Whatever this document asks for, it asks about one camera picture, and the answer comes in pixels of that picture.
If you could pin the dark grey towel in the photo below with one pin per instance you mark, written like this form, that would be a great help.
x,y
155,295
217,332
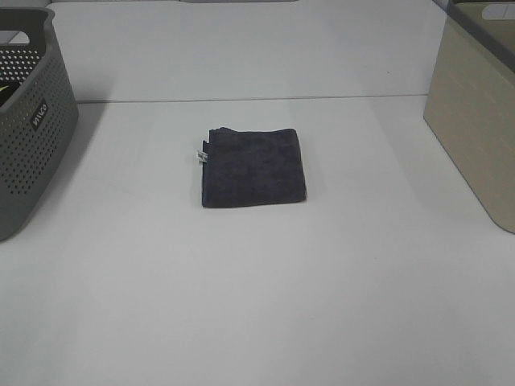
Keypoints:
x,y
245,169

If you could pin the grey perforated plastic basket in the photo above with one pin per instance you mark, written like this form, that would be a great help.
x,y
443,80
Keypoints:
x,y
39,120

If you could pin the black item inside grey basket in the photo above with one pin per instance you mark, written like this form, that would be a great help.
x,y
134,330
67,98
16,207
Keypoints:
x,y
7,90

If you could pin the beige plastic storage bin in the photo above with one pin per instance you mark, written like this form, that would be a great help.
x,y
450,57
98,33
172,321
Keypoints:
x,y
470,104

